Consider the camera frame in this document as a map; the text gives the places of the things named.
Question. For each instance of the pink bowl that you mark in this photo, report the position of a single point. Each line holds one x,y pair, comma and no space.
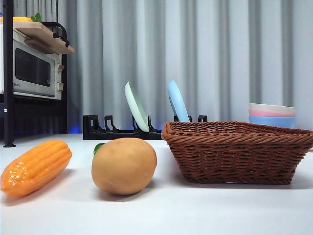
269,114

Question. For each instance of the black dish rack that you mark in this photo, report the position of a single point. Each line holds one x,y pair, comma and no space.
110,135

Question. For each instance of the brown wicker basket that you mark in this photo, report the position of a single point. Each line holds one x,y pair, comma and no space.
232,156

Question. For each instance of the cream bowl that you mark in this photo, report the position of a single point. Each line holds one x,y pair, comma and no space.
271,107

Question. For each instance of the green toy cucumber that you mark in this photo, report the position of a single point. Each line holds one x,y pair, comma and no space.
97,148

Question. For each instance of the white microwave oven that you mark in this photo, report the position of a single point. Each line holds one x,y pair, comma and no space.
31,68

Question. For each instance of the black metal shelf frame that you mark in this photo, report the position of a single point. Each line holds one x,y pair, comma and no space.
8,73

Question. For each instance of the grey curtain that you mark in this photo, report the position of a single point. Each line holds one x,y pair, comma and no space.
220,49

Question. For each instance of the yellow toy food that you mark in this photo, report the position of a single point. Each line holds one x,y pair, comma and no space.
20,19

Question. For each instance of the orange toy corn cob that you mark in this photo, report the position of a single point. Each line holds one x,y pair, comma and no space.
36,166

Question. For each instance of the wooden cutting board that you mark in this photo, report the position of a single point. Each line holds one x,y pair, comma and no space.
44,36

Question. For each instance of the pale blue plate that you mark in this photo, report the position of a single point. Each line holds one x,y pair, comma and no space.
178,102

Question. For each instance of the blue bowl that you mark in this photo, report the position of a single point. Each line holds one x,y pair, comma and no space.
271,122

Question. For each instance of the pale green plate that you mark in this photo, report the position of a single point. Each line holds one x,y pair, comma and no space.
137,107

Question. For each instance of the green toy leaf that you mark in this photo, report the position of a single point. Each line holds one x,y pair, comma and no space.
37,17

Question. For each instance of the tan toy potato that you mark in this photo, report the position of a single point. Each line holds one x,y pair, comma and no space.
124,166

